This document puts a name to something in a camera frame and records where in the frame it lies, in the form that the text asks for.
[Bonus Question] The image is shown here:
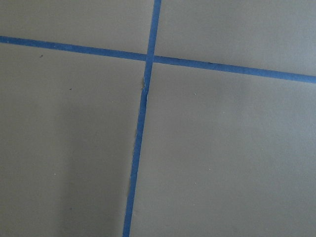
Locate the brown paper table cover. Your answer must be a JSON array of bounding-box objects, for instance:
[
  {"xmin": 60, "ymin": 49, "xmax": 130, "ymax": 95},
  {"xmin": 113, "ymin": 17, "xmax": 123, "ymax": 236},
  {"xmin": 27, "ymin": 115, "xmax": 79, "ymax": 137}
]
[{"xmin": 0, "ymin": 0, "xmax": 316, "ymax": 237}]

